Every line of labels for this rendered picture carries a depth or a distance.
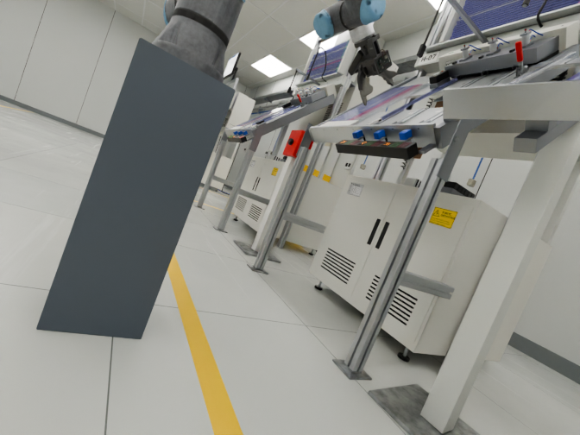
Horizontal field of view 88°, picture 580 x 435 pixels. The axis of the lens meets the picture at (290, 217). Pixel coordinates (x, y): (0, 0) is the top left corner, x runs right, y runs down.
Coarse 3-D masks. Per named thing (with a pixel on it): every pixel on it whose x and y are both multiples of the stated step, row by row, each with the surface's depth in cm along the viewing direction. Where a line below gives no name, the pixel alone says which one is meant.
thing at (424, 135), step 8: (312, 128) 138; (320, 128) 132; (328, 128) 127; (336, 128) 123; (344, 128) 118; (352, 128) 114; (360, 128) 110; (368, 128) 106; (376, 128) 103; (384, 128) 100; (392, 128) 97; (400, 128) 94; (408, 128) 91; (416, 128) 89; (424, 128) 86; (432, 128) 84; (320, 136) 136; (328, 136) 131; (336, 136) 126; (344, 136) 121; (352, 136) 116; (368, 136) 109; (392, 136) 99; (416, 136) 90; (424, 136) 88; (432, 136) 85; (424, 144) 89
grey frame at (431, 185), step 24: (552, 24) 113; (456, 48) 147; (576, 72) 105; (384, 168) 170; (432, 168) 82; (288, 192) 145; (432, 192) 81; (408, 216) 84; (264, 240) 149; (408, 240) 82; (264, 264) 149; (384, 288) 83; (384, 312) 84; (360, 336) 85; (360, 360) 84
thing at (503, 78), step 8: (496, 72) 113; (504, 72) 110; (512, 72) 106; (416, 80) 156; (424, 80) 149; (464, 80) 120; (472, 80) 115; (480, 80) 112; (488, 80) 109; (496, 80) 105; (504, 80) 102; (512, 80) 99; (424, 88) 134; (432, 88) 129; (416, 96) 129
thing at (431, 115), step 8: (384, 112) 123; (400, 112) 114; (408, 112) 110; (416, 112) 106; (424, 112) 103; (432, 112) 100; (440, 112) 96; (368, 120) 121; (384, 120) 112; (392, 120) 109; (400, 120) 104; (408, 120) 102; (416, 120) 99; (424, 120) 96; (432, 120) 92; (440, 120) 90
